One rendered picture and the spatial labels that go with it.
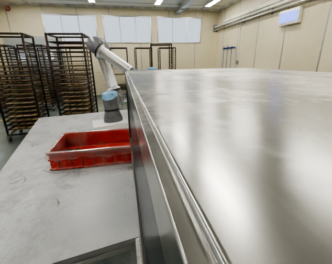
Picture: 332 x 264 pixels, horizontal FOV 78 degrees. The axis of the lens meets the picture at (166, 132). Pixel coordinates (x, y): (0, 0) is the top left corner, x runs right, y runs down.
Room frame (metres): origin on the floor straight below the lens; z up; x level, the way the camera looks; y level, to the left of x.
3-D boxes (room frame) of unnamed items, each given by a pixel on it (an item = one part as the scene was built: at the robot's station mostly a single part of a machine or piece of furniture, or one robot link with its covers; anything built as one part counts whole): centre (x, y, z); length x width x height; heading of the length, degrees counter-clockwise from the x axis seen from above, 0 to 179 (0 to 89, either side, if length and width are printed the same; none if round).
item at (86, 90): (3.92, 1.66, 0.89); 0.60 x 0.59 x 1.78; 98
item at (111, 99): (1.62, 0.43, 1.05); 0.13 x 0.12 x 0.14; 173
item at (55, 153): (1.11, 0.38, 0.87); 0.49 x 0.34 x 0.10; 101
